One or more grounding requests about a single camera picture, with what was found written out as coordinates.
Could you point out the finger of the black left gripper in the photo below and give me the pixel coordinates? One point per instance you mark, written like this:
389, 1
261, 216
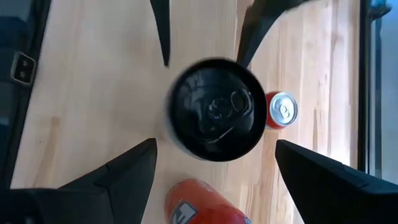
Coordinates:
258, 28
164, 28

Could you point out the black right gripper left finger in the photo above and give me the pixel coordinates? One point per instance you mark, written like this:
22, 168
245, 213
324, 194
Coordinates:
124, 186

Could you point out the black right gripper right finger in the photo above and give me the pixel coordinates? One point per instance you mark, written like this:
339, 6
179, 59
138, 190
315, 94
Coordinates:
326, 193

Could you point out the red Fanta soda can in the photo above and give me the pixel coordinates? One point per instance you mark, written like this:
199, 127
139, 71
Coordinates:
283, 109
202, 199

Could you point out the small metal bracket two holes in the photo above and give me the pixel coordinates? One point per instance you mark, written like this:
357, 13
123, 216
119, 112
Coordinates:
23, 68

